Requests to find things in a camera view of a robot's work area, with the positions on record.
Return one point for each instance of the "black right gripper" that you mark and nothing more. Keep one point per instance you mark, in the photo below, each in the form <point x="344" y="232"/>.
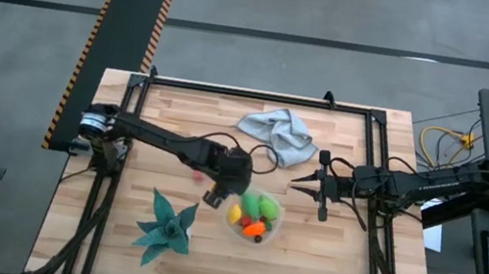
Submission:
<point x="337" y="185"/>

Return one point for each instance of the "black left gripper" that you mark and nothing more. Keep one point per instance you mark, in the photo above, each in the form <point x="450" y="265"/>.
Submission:
<point x="235" y="172"/>

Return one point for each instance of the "yellow toy banana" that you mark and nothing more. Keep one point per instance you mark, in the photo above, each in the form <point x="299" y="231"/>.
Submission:
<point x="213" y="186"/>

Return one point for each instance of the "green toy mango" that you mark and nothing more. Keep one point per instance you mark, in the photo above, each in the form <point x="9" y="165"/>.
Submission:
<point x="250" y="205"/>

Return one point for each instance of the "yellow toy lemon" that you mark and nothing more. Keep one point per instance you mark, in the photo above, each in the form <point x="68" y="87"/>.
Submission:
<point x="234" y="213"/>

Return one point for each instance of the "green toy pear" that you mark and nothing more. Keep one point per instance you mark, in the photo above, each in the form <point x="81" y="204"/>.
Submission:
<point x="269" y="207"/>

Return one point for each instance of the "small red toy fruit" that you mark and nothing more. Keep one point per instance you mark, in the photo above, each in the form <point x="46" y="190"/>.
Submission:
<point x="245" y="221"/>

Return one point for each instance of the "dark blue toy fruit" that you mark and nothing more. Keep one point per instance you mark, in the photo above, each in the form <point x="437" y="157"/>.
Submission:
<point x="264" y="219"/>

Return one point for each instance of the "orange toy carrot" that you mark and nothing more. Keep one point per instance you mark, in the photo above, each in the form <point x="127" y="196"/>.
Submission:
<point x="254" y="229"/>

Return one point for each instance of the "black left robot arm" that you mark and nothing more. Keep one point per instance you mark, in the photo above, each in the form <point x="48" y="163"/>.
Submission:
<point x="162" y="137"/>

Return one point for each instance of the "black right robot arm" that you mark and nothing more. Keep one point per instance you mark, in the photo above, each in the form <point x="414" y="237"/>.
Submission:
<point x="437" y="183"/>

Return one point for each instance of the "clear plastic tupperware container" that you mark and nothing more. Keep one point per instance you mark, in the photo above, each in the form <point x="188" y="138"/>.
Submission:
<point x="230" y="232"/>

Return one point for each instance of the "pink toy fruit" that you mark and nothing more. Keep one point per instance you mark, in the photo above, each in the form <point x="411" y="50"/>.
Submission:
<point x="198" y="176"/>

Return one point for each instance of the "grey cloth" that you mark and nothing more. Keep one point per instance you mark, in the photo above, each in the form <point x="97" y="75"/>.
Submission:
<point x="281" y="135"/>

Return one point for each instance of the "artificial green plant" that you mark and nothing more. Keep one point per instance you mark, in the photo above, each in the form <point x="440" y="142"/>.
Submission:
<point x="167" y="232"/>

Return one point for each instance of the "white paper sheet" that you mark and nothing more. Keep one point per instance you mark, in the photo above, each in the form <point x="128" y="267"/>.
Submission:
<point x="433" y="238"/>

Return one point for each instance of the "black hazard-striped floor mat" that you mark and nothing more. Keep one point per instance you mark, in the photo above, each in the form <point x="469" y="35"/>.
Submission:
<point x="114" y="64"/>

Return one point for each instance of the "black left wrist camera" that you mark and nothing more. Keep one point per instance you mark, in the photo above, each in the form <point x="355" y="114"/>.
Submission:
<point x="213" y="199"/>

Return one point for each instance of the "black aluminium table frame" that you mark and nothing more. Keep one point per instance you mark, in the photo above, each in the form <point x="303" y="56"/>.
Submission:
<point x="255" y="95"/>

